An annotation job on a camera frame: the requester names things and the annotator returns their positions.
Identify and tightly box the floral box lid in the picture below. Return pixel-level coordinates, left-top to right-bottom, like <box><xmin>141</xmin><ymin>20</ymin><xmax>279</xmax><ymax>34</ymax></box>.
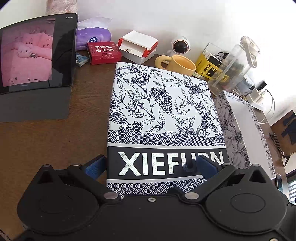
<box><xmin>106</xmin><ymin>62</ymin><xmax>228</xmax><ymax>196</ymax></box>

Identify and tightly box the floral open storage box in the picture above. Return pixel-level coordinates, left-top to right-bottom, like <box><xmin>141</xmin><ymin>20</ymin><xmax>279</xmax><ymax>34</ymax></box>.
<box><xmin>214</xmin><ymin>91</ymin><xmax>276</xmax><ymax>180</ymax></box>

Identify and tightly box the wooden chair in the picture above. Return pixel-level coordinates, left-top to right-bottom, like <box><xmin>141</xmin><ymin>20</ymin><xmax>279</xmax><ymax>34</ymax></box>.
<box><xmin>271</xmin><ymin>110</ymin><xmax>295</xmax><ymax>155</ymax></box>

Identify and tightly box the white power strip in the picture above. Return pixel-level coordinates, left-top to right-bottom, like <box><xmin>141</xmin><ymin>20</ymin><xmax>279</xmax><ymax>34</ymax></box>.
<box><xmin>245</xmin><ymin>81</ymin><xmax>267</xmax><ymax>110</ymax></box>

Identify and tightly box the clear water jug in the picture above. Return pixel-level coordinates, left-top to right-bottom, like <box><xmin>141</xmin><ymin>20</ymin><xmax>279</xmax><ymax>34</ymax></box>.
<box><xmin>208</xmin><ymin>36</ymin><xmax>260</xmax><ymax>96</ymax></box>

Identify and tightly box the yellow ceramic mug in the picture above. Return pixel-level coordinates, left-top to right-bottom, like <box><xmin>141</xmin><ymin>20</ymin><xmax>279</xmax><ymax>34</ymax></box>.
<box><xmin>154</xmin><ymin>55</ymin><xmax>196</xmax><ymax>76</ymax></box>

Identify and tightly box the yellow black package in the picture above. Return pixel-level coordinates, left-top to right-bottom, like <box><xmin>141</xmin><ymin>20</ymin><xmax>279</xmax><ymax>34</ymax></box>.
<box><xmin>195</xmin><ymin>43</ymin><xmax>229</xmax><ymax>80</ymax></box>

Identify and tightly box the red small box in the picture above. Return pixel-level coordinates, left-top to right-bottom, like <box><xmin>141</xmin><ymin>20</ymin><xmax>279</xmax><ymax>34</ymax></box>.
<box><xmin>87</xmin><ymin>42</ymin><xmax>122</xmax><ymax>65</ymax></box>

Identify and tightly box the black tablet with cover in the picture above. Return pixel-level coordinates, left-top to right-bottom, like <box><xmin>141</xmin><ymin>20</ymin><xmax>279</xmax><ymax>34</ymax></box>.
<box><xmin>1</xmin><ymin>13</ymin><xmax>78</xmax><ymax>122</ymax></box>

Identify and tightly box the white and red box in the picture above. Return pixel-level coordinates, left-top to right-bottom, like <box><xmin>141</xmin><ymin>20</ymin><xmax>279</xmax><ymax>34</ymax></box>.
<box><xmin>117</xmin><ymin>30</ymin><xmax>159</xmax><ymax>65</ymax></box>

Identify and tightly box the purple tissue pack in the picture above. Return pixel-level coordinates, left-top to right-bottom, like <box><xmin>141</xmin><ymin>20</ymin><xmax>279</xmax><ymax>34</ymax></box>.
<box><xmin>76</xmin><ymin>17</ymin><xmax>112</xmax><ymax>51</ymax></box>

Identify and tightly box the flower vase with roses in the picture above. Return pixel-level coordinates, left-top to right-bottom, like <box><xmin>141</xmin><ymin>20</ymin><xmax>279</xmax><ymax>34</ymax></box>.
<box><xmin>46</xmin><ymin>0</ymin><xmax>78</xmax><ymax>15</ymax></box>

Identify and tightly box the white round camera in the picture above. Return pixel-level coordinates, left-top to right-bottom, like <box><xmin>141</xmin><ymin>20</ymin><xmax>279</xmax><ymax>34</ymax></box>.
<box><xmin>167</xmin><ymin>36</ymin><xmax>191</xmax><ymax>56</ymax></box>

